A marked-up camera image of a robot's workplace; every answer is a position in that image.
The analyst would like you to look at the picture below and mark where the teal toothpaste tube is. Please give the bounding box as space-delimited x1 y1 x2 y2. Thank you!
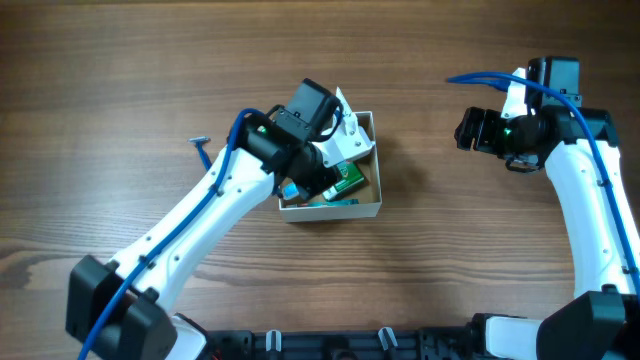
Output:
285 199 359 208

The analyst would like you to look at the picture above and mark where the green soap box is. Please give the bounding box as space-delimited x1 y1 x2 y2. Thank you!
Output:
322 161 366 201

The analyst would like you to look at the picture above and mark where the white open cardboard box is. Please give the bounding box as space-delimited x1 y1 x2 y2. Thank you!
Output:
278 111 382 223

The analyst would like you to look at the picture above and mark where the white cream tube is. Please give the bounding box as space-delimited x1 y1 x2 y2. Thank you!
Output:
335 87 356 121

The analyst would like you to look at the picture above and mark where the blue white toothbrush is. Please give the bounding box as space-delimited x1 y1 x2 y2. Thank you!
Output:
281 183 300 200

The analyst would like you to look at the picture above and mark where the blue disposable razor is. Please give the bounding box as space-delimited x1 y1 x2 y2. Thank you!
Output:
188 136 212 171

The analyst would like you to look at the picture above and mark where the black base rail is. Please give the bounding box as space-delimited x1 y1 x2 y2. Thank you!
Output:
199 327 486 360

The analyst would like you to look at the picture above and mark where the left blue cable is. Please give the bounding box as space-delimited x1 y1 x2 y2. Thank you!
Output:
77 107 266 360

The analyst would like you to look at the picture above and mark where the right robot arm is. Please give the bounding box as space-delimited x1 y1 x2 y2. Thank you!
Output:
454 56 639 359

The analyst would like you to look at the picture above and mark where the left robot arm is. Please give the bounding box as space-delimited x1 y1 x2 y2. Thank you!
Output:
66 79 346 359

